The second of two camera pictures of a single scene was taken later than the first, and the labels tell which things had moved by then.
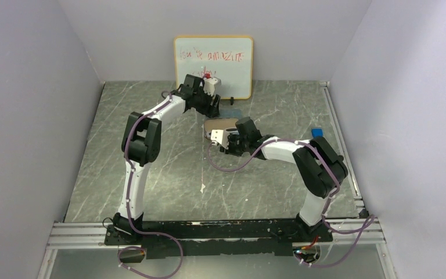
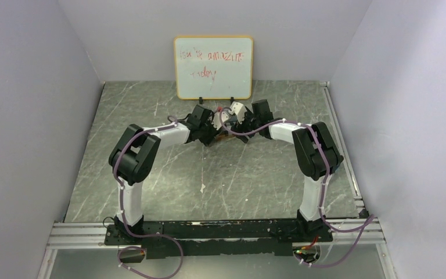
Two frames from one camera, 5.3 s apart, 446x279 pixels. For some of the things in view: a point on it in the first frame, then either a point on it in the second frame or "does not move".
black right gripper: x=231 y=136 → x=238 y=128
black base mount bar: x=173 y=239 does not move
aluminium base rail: x=361 y=232 does not move
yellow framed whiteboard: x=229 y=58 does not move
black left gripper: x=212 y=111 → x=207 y=140
